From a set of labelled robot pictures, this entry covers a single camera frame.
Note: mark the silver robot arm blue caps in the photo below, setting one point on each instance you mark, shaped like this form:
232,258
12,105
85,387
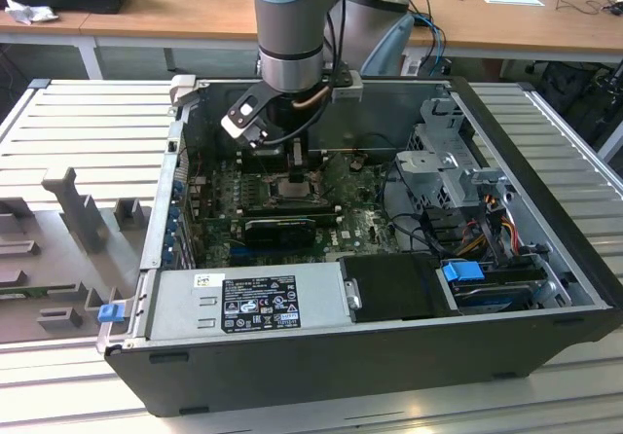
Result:
289,15

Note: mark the black RAM slot bank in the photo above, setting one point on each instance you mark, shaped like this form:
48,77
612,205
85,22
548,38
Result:
292,211
265,161

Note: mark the CPU socket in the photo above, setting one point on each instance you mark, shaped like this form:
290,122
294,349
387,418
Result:
292,191

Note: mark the round coin battery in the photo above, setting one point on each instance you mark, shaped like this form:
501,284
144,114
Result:
357,161

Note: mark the black graphics card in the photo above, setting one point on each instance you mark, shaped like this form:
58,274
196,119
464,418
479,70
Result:
277,233

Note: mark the green motherboard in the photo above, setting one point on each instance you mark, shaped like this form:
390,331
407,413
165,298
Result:
360,220

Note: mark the wooden desk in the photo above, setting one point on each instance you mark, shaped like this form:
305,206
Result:
194,10

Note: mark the silver metal drive cage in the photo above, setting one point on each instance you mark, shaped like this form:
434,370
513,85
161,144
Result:
428,171

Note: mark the black plastic shroud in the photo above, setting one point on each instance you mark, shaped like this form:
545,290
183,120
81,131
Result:
394,288

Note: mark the silver power supply unit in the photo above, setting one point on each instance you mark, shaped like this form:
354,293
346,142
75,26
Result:
180,307

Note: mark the blue disk carrier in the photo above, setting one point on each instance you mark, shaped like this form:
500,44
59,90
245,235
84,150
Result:
462,272

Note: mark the black open PC case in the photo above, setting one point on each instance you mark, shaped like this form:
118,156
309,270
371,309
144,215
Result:
292,371

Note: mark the grey parts rack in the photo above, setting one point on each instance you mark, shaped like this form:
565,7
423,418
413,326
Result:
73,268

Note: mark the blue case latch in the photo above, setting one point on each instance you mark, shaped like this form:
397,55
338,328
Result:
110,314

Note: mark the crumpled white paper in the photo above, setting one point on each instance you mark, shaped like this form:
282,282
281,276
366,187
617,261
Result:
29,11

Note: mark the green RAM stick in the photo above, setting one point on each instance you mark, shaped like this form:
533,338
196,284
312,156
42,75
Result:
22,293

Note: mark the white wrist camera black mount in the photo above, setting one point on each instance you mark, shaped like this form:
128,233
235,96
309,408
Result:
245,118

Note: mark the small grey wrist camera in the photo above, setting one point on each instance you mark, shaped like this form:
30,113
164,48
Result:
346,91

